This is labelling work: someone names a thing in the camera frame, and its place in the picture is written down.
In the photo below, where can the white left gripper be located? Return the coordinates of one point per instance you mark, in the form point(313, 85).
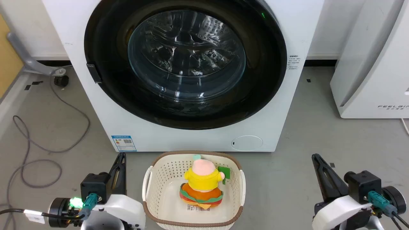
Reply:
point(121, 210)

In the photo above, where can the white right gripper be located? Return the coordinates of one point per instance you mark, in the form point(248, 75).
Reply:
point(342, 214)

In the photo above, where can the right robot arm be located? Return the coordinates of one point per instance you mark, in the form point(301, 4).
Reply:
point(394, 198)

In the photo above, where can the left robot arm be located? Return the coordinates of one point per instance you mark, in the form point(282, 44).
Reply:
point(59, 210)

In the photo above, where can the white front-load washing machine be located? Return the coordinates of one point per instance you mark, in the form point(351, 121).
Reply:
point(96, 121)

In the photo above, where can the black round washer door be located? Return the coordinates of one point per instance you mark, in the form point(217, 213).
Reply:
point(105, 32)

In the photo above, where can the blue energy label sticker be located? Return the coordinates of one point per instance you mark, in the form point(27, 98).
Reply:
point(124, 143)

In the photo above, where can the cream laundry basket brown rim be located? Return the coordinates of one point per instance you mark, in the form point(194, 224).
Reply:
point(166, 198)

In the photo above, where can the white barcode label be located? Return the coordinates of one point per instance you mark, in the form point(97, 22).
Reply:
point(195, 208)

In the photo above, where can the plush doll yellow shirt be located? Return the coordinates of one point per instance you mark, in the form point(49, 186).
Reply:
point(203, 182)

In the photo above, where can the round white filter cover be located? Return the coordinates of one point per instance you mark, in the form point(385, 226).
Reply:
point(247, 143)

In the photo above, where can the black caster wheel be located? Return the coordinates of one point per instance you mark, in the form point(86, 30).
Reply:
point(61, 80)

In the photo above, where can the white air purifier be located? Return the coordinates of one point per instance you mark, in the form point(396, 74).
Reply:
point(377, 80)

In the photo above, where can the white text sticker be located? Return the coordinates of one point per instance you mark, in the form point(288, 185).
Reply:
point(294, 62)

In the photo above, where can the grey metal stand leg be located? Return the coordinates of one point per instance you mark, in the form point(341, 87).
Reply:
point(30, 62)

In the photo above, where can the wooden board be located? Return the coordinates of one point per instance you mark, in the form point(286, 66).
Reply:
point(8, 57)

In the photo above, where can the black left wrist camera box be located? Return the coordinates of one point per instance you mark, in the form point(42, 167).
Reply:
point(94, 185)

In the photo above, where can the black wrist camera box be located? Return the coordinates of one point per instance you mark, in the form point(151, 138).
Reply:
point(362, 185)
point(94, 185)

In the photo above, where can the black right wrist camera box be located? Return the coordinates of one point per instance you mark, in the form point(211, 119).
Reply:
point(362, 185)

